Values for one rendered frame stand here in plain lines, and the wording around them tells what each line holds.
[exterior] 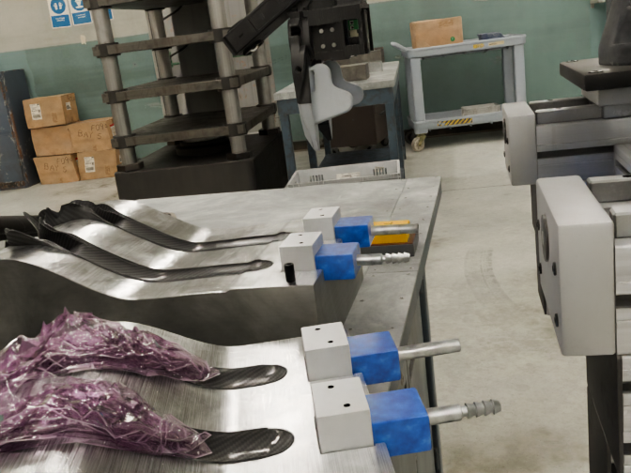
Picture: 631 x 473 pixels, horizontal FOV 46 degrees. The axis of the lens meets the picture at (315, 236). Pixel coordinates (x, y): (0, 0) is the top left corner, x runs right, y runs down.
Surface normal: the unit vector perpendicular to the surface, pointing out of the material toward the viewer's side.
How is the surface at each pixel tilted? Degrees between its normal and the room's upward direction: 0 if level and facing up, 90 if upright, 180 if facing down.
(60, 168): 86
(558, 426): 0
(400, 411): 0
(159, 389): 29
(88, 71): 90
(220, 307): 90
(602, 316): 90
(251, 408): 0
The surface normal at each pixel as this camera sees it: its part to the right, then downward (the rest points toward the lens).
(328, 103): -0.24, 0.07
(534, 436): -0.13, -0.95
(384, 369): 0.08, 0.26
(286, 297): -0.22, 0.29
